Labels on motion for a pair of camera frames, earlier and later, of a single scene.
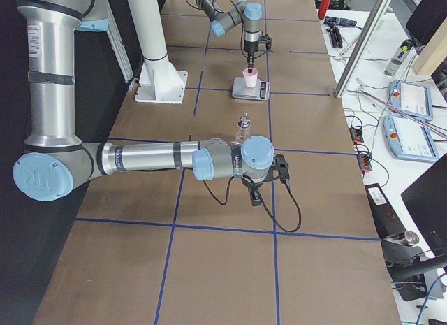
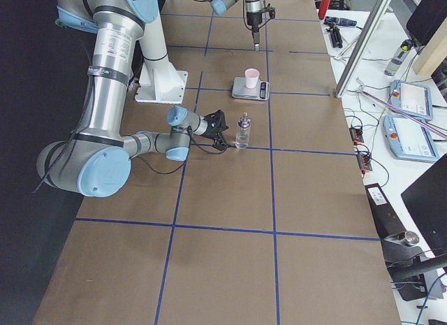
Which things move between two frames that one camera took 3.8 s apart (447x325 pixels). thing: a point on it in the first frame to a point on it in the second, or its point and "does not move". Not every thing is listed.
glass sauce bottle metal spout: [243, 128] does not move
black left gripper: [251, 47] to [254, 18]
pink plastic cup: [250, 77] does not move
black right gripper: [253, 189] to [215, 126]
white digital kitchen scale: [260, 91] does not move
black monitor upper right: [428, 15] does not move
